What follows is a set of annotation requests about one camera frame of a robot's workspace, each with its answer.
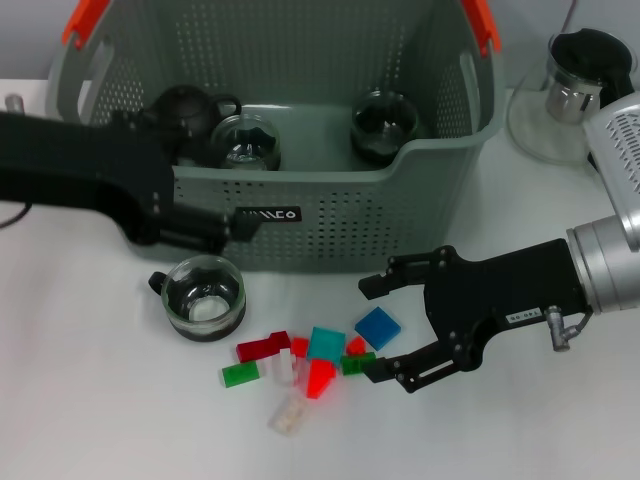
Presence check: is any green toy brick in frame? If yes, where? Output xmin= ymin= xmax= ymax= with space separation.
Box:
xmin=221 ymin=362 xmax=262 ymax=389
xmin=341 ymin=351 xmax=377 ymax=377

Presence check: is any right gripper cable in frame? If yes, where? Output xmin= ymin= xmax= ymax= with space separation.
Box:
xmin=564 ymin=309 xmax=595 ymax=335

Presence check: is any glass teacup with black base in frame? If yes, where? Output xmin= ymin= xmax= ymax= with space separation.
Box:
xmin=349 ymin=89 xmax=420 ymax=164
xmin=209 ymin=114 xmax=282 ymax=172
xmin=148 ymin=253 xmax=247 ymax=344

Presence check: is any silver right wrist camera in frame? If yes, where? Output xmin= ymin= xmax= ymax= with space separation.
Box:
xmin=582 ymin=92 xmax=640 ymax=241

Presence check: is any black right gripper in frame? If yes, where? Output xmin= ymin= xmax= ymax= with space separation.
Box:
xmin=357 ymin=238 xmax=586 ymax=396

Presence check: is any clear beige toy brick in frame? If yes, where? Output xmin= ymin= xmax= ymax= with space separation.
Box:
xmin=268 ymin=394 xmax=309 ymax=437

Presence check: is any dark red toy brick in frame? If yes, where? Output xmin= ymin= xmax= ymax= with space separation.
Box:
xmin=235 ymin=331 xmax=292 ymax=365

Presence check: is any glass kettle with black handle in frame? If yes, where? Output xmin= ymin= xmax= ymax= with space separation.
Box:
xmin=505 ymin=27 xmax=639 ymax=169

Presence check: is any orange sloped toy brick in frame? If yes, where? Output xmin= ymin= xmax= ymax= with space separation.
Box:
xmin=304 ymin=359 xmax=337 ymax=400

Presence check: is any white toy brick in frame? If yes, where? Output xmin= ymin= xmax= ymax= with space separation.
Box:
xmin=273 ymin=348 xmax=301 ymax=387

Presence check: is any orange basket handle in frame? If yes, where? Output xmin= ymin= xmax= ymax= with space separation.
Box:
xmin=458 ymin=0 xmax=502 ymax=56
xmin=62 ymin=0 xmax=112 ymax=50

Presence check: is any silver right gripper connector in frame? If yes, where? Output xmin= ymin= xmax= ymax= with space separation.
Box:
xmin=544 ymin=305 xmax=569 ymax=351

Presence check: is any grey perforated storage basket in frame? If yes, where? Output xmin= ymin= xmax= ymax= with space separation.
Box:
xmin=47 ymin=0 xmax=504 ymax=274

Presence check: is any teal toy plate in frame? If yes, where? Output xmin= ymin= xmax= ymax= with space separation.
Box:
xmin=305 ymin=326 xmax=347 ymax=364

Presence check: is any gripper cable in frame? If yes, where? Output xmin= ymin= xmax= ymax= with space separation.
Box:
xmin=0 ymin=199 xmax=32 ymax=230
xmin=564 ymin=309 xmax=595 ymax=335

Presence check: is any black brand label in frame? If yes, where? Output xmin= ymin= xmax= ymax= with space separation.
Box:
xmin=234 ymin=206 xmax=303 ymax=224

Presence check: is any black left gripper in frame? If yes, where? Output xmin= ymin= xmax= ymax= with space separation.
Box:
xmin=0 ymin=109 xmax=214 ymax=246

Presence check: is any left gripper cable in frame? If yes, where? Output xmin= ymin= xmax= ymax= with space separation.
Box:
xmin=0 ymin=199 xmax=32 ymax=230

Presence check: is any black clay teapot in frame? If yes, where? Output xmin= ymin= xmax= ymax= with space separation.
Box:
xmin=149 ymin=84 xmax=242 ymax=151

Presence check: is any blue toy plate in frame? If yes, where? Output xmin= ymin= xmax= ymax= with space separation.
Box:
xmin=354 ymin=305 xmax=403 ymax=352

